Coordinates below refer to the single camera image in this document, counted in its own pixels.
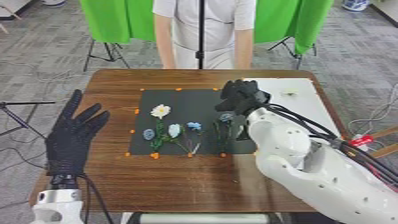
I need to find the dark mat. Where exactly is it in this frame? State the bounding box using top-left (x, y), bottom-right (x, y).
top-left (128, 88), bottom-right (259, 156)

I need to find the white sheet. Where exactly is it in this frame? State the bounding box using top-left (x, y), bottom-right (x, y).
top-left (243, 77), bottom-right (346, 141)

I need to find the pale grey bar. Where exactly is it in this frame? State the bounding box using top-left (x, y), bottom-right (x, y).
top-left (121, 212), bottom-right (284, 224)

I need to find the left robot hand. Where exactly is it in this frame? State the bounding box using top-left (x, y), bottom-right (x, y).
top-left (44, 89), bottom-right (112, 178)

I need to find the black cable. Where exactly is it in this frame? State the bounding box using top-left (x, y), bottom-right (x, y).
top-left (76, 173), bottom-right (115, 224)

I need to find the person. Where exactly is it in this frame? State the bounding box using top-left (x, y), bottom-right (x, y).
top-left (151, 0), bottom-right (259, 70)

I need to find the small white flower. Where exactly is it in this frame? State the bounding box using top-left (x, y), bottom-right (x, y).
top-left (280, 87), bottom-right (300, 98)

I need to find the dark blue flower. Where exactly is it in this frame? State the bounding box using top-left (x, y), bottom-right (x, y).
top-left (211, 112), bottom-right (238, 152)

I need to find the small grey-blue flower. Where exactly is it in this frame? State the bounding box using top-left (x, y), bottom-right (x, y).
top-left (140, 128), bottom-right (158, 142)

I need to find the black stand pole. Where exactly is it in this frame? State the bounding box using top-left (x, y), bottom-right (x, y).
top-left (195, 0), bottom-right (208, 70)

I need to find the black tripod stand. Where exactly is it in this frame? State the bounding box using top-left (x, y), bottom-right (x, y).
top-left (81, 39), bottom-right (133, 73)
top-left (0, 100), bottom-right (58, 140)
top-left (264, 35), bottom-right (320, 71)

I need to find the pale blue flower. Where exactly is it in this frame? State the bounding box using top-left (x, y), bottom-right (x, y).
top-left (165, 123), bottom-right (195, 155)

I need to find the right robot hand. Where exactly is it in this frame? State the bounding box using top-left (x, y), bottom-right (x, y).
top-left (213, 79), bottom-right (273, 116)

